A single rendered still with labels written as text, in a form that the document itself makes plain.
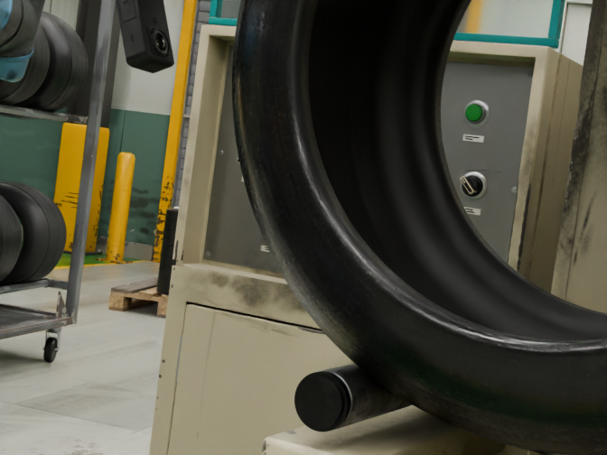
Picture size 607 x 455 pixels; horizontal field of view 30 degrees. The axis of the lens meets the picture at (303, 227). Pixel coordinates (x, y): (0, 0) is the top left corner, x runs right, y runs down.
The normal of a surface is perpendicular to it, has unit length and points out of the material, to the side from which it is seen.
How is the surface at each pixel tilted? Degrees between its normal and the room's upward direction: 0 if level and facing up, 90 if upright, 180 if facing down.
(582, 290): 90
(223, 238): 90
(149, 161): 90
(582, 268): 90
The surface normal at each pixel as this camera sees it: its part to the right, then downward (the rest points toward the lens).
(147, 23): 0.86, -0.24
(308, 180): -0.61, 0.06
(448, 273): -0.35, -0.14
